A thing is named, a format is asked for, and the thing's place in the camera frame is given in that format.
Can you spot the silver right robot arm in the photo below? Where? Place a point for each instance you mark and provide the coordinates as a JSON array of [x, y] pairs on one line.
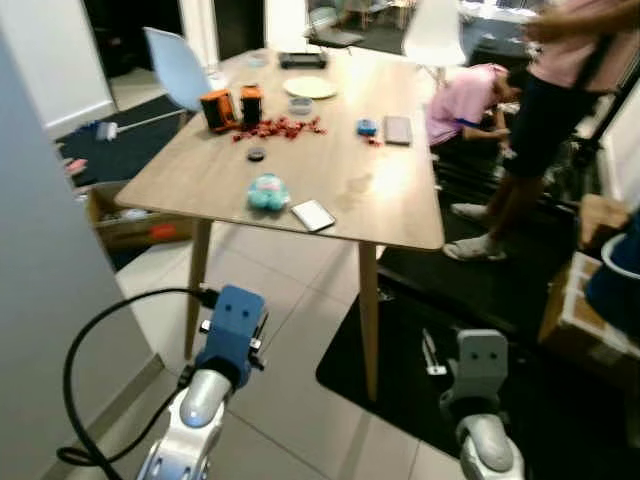
[[490, 448]]

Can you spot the black floor mat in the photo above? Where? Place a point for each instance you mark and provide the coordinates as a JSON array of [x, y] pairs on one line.
[[500, 330]]

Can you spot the white flat card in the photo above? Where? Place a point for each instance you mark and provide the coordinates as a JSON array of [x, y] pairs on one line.
[[313, 215]]

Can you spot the teal plush toy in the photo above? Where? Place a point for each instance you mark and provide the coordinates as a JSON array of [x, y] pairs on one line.
[[268, 192]]

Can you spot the large brown cardboard box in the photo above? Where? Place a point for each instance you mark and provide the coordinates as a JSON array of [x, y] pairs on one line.
[[580, 320]]

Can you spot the open cardboard box red label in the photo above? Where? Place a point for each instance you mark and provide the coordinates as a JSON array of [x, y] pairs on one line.
[[135, 230]]

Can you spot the wooden dining table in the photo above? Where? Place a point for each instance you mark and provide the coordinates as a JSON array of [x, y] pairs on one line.
[[370, 180]]

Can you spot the black round cap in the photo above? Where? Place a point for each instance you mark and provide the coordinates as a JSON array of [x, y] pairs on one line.
[[256, 154]]

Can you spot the dark blue bucket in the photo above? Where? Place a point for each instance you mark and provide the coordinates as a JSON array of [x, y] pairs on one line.
[[615, 280]]

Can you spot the pile of red pieces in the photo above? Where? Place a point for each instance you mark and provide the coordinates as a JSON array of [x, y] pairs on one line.
[[282, 128]]

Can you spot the large orange black box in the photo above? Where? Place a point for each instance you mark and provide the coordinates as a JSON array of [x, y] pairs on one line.
[[216, 109]]

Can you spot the dark blue rug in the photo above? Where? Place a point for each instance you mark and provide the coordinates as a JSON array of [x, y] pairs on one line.
[[120, 150]]

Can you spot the small orange black box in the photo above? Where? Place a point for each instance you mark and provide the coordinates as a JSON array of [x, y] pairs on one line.
[[251, 103]]

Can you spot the small blue object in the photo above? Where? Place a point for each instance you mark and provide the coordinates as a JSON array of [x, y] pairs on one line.
[[366, 127]]

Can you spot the small grey bowl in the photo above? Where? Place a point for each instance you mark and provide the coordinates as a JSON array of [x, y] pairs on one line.
[[300, 104]]

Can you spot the crouching person in pink shirt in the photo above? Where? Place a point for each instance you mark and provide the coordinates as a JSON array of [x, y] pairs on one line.
[[462, 100]]

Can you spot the cream round plate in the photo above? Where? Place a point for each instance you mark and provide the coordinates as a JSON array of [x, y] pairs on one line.
[[310, 87]]

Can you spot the white floor mop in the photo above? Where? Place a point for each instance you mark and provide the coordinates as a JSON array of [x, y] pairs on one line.
[[106, 130]]

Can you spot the standing person in black shorts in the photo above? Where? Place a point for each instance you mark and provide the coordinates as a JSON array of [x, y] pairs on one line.
[[545, 110]]

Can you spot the black flat tray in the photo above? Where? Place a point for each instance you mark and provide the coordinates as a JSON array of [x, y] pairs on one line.
[[303, 60]]

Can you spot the light blue plastic chair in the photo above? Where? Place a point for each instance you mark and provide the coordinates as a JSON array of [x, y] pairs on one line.
[[175, 65]]

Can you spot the white plastic chair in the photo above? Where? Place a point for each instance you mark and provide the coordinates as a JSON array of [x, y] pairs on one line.
[[435, 35]]

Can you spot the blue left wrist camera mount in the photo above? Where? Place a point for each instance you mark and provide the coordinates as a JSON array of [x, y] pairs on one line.
[[233, 325]]

